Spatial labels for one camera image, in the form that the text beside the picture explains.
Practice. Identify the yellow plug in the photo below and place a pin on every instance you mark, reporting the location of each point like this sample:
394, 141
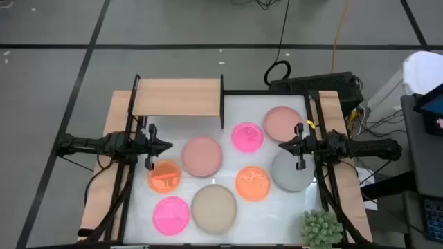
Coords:
353, 115

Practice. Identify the white table board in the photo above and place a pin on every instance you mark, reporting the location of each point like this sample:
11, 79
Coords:
277, 221

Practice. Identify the black bar beside desk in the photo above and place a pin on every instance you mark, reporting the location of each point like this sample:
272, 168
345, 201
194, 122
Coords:
387, 185

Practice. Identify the small orange translucent plate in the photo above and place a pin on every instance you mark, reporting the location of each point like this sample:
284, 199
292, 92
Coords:
253, 183
165, 178

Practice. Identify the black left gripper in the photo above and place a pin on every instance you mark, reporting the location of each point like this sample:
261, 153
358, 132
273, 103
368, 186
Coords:
143, 145

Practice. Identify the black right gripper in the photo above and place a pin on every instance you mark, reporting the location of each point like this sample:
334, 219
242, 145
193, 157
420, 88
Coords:
311, 145

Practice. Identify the large pale pink plate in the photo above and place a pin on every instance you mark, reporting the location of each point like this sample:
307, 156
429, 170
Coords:
281, 121
201, 156

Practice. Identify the white paper sheet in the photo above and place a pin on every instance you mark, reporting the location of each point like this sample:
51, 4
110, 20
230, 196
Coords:
367, 180

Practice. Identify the black monitor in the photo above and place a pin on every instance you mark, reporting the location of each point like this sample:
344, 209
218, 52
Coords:
432, 107

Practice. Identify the black aluminium frame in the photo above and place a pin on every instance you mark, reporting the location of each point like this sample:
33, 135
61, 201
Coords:
114, 200
325, 197

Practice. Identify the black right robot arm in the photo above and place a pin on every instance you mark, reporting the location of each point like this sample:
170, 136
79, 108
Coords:
367, 148

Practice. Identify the small magenta translucent plate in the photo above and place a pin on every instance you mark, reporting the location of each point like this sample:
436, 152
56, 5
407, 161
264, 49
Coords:
171, 216
247, 137

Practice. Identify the wooden shelf with black sides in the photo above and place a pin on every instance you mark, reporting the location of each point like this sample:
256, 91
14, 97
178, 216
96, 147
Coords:
180, 97

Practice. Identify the large beige plate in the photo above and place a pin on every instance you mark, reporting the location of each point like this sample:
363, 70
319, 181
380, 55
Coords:
214, 208

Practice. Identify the light grey cabinet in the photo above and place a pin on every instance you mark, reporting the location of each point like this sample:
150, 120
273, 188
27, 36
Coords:
384, 93

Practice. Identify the grey desk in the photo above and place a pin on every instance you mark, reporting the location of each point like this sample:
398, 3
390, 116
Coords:
425, 162

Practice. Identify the black keyboard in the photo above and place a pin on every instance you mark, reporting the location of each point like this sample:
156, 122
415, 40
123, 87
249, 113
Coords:
434, 218

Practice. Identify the green artificial plant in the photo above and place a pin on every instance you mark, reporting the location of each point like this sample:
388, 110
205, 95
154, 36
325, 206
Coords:
321, 230

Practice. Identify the white plastic bin lid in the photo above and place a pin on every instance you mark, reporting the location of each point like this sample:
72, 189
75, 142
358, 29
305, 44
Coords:
424, 71

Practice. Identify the large grey plate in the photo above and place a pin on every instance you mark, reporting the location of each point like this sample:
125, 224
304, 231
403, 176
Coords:
289, 174

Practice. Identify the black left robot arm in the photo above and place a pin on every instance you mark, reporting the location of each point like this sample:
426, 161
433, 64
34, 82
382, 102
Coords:
86, 143

